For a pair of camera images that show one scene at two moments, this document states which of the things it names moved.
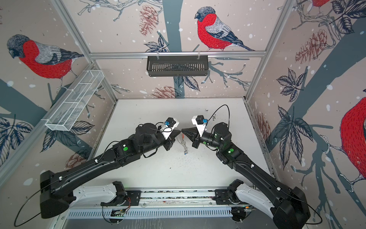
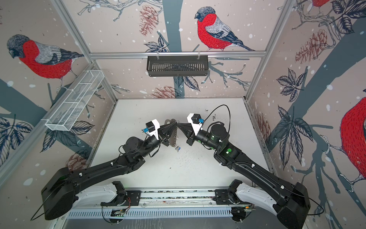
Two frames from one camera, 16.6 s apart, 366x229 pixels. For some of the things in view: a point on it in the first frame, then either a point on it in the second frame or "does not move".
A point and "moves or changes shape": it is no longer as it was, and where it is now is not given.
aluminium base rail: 172,203 does not move
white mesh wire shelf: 65,115 does not move
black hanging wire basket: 177,66 does not move
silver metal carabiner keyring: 183,142 moves or changes shape
